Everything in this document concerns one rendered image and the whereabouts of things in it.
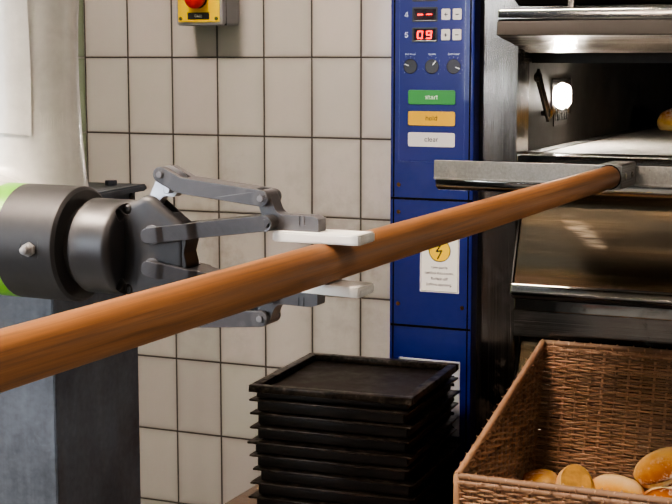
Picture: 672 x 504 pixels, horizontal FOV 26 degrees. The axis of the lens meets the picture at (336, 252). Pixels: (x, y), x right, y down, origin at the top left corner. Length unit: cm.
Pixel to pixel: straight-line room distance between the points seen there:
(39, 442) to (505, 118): 125
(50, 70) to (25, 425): 48
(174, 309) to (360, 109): 189
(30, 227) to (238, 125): 170
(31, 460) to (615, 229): 128
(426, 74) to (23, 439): 124
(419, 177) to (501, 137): 16
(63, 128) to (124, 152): 163
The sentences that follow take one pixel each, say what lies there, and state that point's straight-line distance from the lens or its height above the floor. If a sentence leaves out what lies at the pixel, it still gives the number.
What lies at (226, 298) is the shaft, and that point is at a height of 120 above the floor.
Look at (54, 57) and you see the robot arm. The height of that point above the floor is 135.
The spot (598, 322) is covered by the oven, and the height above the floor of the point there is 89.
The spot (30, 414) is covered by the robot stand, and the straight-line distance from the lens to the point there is 165.
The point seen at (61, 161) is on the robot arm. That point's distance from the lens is 132.
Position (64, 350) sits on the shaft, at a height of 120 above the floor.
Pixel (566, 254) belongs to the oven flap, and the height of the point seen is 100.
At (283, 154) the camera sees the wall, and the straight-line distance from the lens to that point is 278.
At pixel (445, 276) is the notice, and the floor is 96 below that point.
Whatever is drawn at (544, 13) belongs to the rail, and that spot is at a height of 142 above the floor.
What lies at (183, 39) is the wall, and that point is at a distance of 288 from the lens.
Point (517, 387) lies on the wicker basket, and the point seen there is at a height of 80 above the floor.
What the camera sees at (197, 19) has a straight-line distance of 278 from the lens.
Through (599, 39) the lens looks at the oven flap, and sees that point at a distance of 247.
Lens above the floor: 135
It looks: 8 degrees down
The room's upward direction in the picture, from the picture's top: straight up
